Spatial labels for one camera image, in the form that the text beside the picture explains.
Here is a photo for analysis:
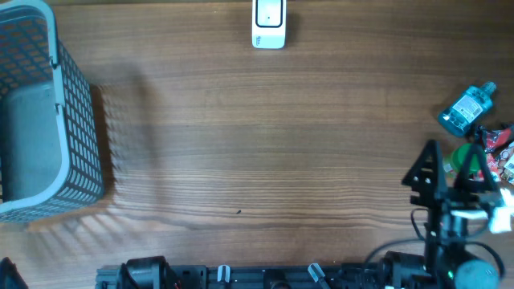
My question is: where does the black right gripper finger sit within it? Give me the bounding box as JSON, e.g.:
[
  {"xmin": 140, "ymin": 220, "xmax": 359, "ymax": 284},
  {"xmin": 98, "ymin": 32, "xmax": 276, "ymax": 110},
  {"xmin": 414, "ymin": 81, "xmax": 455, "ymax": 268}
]
[
  {"xmin": 454, "ymin": 144, "xmax": 499, "ymax": 193},
  {"xmin": 402, "ymin": 140, "xmax": 448, "ymax": 197}
]

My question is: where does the green lid jar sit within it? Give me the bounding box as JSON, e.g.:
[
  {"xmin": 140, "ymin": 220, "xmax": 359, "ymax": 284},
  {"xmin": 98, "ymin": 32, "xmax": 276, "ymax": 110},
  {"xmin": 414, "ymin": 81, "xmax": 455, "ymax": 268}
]
[{"xmin": 443, "ymin": 144, "xmax": 480, "ymax": 177}]

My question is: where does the beige snack bag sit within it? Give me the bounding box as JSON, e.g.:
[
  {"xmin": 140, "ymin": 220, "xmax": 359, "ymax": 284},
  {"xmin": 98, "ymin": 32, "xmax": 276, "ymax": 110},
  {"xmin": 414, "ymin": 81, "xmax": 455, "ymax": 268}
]
[{"xmin": 496, "ymin": 142, "xmax": 514, "ymax": 185}]

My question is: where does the red black snack pouch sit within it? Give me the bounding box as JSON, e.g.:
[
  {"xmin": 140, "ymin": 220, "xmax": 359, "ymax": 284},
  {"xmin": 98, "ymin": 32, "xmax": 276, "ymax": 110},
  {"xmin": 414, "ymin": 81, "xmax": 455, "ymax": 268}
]
[{"xmin": 475, "ymin": 124, "xmax": 513, "ymax": 154}]

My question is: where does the blue mouthwash bottle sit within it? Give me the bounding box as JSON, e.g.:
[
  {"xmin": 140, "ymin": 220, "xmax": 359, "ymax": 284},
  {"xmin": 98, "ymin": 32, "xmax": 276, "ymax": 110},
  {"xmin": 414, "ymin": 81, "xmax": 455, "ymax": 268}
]
[{"xmin": 438, "ymin": 82, "xmax": 496, "ymax": 137}]

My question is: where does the red tissue pack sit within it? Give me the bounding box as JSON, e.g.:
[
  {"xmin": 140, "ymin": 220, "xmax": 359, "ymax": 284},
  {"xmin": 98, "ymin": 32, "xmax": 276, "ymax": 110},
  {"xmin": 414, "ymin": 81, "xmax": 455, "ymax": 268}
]
[{"xmin": 474, "ymin": 153, "xmax": 501, "ymax": 182}]

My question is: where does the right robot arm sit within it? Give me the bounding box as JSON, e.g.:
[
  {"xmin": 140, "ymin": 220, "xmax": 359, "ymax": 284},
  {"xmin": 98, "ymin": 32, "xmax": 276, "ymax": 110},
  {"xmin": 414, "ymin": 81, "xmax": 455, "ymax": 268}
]
[{"xmin": 377, "ymin": 140, "xmax": 505, "ymax": 288}]

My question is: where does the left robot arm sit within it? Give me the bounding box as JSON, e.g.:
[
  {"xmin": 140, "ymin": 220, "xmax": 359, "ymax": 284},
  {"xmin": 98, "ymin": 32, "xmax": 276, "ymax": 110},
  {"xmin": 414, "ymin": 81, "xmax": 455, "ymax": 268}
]
[{"xmin": 0, "ymin": 257, "xmax": 28, "ymax": 289}]

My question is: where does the white barcode scanner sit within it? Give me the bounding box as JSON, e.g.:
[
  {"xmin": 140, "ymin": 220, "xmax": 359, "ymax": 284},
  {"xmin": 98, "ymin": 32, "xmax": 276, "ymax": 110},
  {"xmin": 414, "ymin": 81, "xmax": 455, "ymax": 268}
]
[{"xmin": 251, "ymin": 0, "xmax": 287, "ymax": 50}]

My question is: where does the grey plastic mesh basket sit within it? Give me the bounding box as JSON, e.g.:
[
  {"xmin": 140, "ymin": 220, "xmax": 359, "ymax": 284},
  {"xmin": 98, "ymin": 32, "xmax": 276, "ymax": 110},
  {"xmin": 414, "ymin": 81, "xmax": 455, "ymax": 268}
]
[{"xmin": 1, "ymin": 1, "xmax": 104, "ymax": 223}]

